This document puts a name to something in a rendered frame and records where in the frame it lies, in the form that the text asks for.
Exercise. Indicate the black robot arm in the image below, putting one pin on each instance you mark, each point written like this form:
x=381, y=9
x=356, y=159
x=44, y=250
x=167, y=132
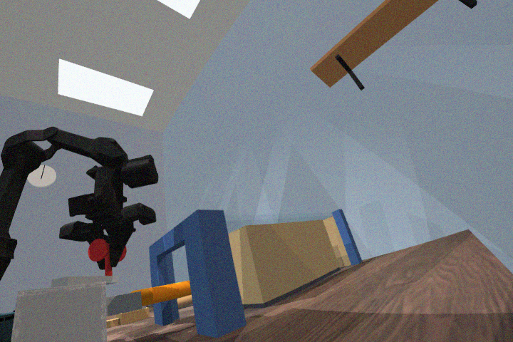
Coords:
x=20, y=156

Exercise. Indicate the blue inverted u-shaped frame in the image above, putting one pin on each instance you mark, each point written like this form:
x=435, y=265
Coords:
x=210, y=309

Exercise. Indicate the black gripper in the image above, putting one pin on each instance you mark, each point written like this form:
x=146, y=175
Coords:
x=119, y=226

